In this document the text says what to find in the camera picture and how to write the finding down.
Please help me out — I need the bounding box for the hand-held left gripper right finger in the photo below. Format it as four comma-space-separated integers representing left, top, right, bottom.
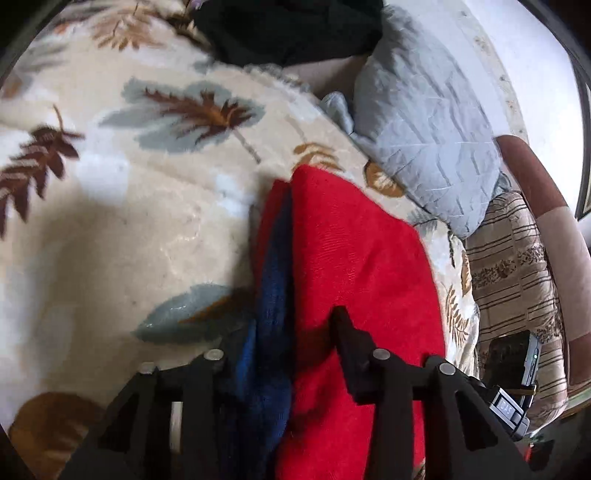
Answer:
330, 305, 532, 480

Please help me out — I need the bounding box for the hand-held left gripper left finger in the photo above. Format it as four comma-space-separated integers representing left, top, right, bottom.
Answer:
58, 332, 252, 480

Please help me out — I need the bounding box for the red and blue knit sweater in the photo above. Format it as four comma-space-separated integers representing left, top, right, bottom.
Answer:
217, 164, 446, 480

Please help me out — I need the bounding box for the black clothes pile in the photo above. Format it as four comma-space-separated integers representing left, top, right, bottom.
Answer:
191, 0, 385, 68

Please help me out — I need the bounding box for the beige striped mattress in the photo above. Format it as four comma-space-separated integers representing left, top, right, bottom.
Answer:
463, 191, 571, 423

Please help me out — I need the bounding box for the beige leaf-print fleece blanket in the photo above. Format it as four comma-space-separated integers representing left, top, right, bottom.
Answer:
0, 0, 483, 480

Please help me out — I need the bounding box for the grey quilted pillow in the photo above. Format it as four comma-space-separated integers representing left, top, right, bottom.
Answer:
350, 4, 506, 238

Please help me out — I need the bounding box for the light blue cloth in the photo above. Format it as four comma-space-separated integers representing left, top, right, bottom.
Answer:
318, 90, 357, 136

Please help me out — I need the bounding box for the beige pillow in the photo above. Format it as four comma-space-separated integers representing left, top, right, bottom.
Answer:
284, 54, 370, 95

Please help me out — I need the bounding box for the dark wooden frame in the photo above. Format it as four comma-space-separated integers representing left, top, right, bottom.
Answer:
570, 55, 591, 220

